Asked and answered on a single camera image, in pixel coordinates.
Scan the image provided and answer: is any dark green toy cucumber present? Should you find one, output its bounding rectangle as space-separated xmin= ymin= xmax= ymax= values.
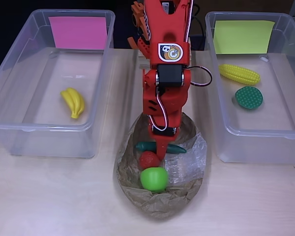
xmin=135 ymin=142 xmax=187 ymax=154

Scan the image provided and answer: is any red toy strawberry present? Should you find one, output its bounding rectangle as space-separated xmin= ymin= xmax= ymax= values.
xmin=139 ymin=151 xmax=162 ymax=170

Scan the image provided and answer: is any green toy apple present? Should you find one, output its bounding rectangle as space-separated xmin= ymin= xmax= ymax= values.
xmin=140 ymin=167 xmax=169 ymax=193

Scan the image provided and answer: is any dark green bumpy toy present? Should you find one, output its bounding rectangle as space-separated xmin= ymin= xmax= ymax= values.
xmin=235 ymin=86 xmax=264 ymax=110

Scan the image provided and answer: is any yellow toy banana bunch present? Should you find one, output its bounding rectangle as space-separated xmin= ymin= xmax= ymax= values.
xmin=60 ymin=88 xmax=86 ymax=120

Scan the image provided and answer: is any yellow toy corn cob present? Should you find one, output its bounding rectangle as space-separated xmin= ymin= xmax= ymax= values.
xmin=218 ymin=63 xmax=261 ymax=86

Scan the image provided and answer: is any clear plastic bin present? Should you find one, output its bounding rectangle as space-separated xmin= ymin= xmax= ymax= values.
xmin=204 ymin=11 xmax=295 ymax=165
xmin=0 ymin=9 xmax=116 ymax=159

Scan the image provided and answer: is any clear plastic wrap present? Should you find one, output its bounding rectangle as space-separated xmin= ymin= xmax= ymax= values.
xmin=162 ymin=132 xmax=209 ymax=186

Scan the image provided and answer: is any crumpled brown paper bag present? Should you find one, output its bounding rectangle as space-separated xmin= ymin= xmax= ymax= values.
xmin=113 ymin=110 xmax=209 ymax=221

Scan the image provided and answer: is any orange printed clamp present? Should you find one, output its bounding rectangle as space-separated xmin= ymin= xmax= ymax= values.
xmin=127 ymin=1 xmax=152 ymax=59

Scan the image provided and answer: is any yellow paper note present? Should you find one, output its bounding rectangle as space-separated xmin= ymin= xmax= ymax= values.
xmin=212 ymin=20 xmax=276 ymax=55

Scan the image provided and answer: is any pink paper note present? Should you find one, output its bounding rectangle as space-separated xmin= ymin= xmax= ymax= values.
xmin=48 ymin=16 xmax=108 ymax=50

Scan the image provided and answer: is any white wrist servo cable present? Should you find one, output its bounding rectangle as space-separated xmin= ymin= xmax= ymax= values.
xmin=147 ymin=87 xmax=170 ymax=132

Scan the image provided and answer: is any black arm servo cable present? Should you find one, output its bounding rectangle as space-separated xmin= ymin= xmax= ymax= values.
xmin=186 ymin=65 xmax=213 ymax=87

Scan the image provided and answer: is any black power cable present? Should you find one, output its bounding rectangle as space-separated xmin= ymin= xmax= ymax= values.
xmin=190 ymin=2 xmax=205 ymax=37

